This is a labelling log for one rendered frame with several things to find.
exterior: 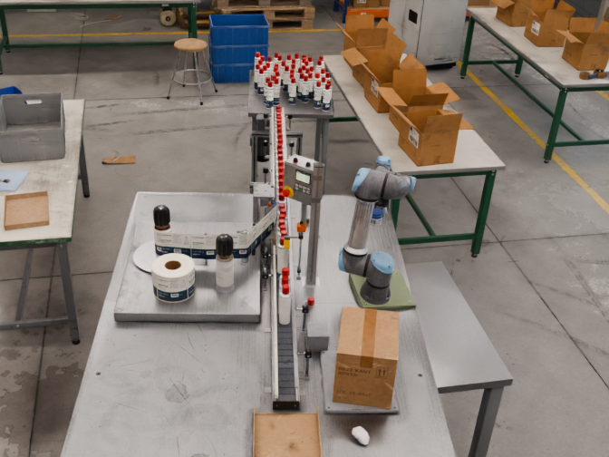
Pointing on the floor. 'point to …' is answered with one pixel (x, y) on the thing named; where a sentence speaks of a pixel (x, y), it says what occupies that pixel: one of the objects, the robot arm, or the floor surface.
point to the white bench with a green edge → (62, 172)
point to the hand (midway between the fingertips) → (375, 214)
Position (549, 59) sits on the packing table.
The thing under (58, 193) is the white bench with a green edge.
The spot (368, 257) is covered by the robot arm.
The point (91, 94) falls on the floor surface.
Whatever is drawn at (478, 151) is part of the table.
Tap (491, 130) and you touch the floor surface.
